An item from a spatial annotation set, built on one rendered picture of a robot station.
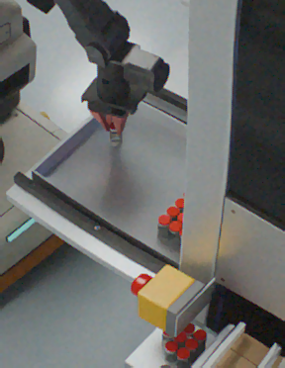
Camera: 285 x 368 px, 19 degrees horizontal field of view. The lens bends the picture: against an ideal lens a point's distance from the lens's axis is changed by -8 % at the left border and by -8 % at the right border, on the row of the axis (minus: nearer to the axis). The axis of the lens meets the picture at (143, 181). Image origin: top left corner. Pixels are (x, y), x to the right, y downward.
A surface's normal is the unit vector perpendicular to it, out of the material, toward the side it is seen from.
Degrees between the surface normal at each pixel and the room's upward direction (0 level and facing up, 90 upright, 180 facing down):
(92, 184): 0
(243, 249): 90
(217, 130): 90
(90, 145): 0
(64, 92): 0
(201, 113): 90
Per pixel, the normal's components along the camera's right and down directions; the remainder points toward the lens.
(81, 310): 0.00, -0.68
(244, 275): -0.61, 0.58
